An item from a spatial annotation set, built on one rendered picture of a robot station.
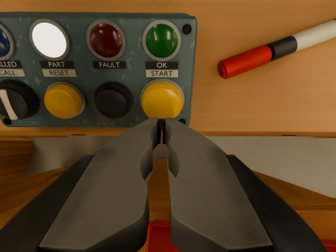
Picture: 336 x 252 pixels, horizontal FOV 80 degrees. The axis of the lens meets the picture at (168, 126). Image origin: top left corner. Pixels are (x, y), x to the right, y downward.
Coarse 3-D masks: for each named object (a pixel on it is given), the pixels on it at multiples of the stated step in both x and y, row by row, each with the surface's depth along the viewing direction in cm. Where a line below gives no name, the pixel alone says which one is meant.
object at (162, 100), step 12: (156, 84) 14; (168, 84) 14; (144, 96) 14; (156, 96) 14; (168, 96) 14; (180, 96) 14; (144, 108) 14; (156, 108) 14; (168, 108) 14; (180, 108) 14
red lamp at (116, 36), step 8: (104, 24) 12; (96, 32) 12; (104, 32) 12; (112, 32) 12; (96, 40) 12; (104, 40) 12; (112, 40) 12; (120, 40) 13; (96, 48) 13; (104, 48) 13; (112, 48) 13; (120, 48) 13; (104, 56) 13; (112, 56) 13
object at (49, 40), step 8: (40, 24) 12; (48, 24) 12; (32, 32) 12; (40, 32) 12; (48, 32) 12; (56, 32) 12; (40, 40) 12; (48, 40) 12; (56, 40) 12; (64, 40) 13; (40, 48) 13; (48, 48) 13; (56, 48) 13; (64, 48) 13; (56, 56) 13
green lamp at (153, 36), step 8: (160, 24) 12; (152, 32) 12; (160, 32) 12; (168, 32) 12; (152, 40) 12; (160, 40) 12; (168, 40) 12; (176, 40) 13; (152, 48) 13; (160, 48) 13; (168, 48) 13; (160, 56) 13
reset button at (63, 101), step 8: (56, 88) 14; (64, 88) 14; (72, 88) 14; (48, 96) 14; (56, 96) 14; (64, 96) 14; (72, 96) 14; (48, 104) 14; (56, 104) 14; (64, 104) 14; (72, 104) 14; (80, 104) 14; (56, 112) 14; (64, 112) 14; (72, 112) 14
